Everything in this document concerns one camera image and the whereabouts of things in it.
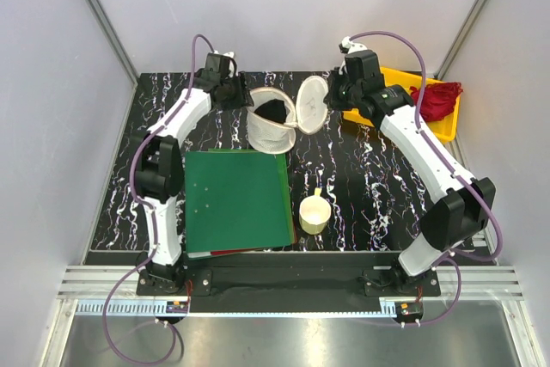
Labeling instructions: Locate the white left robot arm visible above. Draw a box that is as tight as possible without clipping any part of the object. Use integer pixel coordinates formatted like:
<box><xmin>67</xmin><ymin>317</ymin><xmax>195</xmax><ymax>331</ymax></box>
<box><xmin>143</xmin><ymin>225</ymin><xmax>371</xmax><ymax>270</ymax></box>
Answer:
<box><xmin>129</xmin><ymin>51</ymin><xmax>252</xmax><ymax>295</ymax></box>

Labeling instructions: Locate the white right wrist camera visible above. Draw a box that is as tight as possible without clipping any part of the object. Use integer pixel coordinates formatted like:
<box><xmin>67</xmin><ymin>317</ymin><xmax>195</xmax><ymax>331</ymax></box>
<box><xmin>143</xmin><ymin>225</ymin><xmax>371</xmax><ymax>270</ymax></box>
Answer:
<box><xmin>338</xmin><ymin>36</ymin><xmax>367</xmax><ymax>75</ymax></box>

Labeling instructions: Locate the yellow plastic tray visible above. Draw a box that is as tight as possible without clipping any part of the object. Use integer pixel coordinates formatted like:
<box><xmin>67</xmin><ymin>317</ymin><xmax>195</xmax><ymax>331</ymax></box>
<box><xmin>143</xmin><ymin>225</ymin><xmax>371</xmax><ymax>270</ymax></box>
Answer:
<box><xmin>342</xmin><ymin>65</ymin><xmax>461</xmax><ymax>146</ymax></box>

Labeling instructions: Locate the green binder folder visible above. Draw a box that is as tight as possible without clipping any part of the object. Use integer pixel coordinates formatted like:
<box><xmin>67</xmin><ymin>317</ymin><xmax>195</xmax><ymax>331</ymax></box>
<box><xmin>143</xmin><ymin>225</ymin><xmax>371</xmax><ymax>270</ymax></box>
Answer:
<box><xmin>185</xmin><ymin>150</ymin><xmax>292</xmax><ymax>260</ymax></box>

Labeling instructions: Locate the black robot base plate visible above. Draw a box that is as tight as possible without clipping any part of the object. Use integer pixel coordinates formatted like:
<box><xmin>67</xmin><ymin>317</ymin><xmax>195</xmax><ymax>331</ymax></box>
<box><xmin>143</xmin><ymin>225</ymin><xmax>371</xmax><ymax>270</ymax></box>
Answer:
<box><xmin>137</xmin><ymin>252</ymin><xmax>441</xmax><ymax>315</ymax></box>

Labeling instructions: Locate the black bra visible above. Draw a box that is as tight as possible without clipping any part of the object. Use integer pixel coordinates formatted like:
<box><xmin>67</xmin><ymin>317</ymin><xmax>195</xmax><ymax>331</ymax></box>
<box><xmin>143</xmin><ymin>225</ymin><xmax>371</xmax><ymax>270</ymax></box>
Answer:
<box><xmin>254</xmin><ymin>100</ymin><xmax>287</xmax><ymax>124</ymax></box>

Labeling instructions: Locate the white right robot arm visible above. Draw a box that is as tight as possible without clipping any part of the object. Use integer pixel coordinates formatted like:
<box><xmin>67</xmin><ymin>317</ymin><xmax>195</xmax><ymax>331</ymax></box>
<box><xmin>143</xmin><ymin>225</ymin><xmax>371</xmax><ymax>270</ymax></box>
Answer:
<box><xmin>325</xmin><ymin>46</ymin><xmax>496</xmax><ymax>296</ymax></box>

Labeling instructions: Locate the red cloth bundle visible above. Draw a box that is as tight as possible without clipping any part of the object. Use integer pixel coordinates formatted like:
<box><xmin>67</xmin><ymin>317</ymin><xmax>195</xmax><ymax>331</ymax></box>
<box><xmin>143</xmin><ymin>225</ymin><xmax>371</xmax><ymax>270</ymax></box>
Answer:
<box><xmin>420</xmin><ymin>83</ymin><xmax>463</xmax><ymax>122</ymax></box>

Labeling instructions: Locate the pale green ceramic mug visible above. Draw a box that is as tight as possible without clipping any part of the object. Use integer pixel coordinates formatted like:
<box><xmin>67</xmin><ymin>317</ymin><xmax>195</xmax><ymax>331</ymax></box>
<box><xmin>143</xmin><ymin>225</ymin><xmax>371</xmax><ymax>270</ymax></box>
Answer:
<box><xmin>299</xmin><ymin>187</ymin><xmax>332</xmax><ymax>235</ymax></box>

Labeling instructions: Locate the white mesh laundry bag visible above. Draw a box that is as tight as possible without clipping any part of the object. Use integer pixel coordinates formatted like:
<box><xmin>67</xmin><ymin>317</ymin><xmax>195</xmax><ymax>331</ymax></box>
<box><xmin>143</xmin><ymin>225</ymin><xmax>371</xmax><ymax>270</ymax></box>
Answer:
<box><xmin>247</xmin><ymin>76</ymin><xmax>328</xmax><ymax>155</ymax></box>

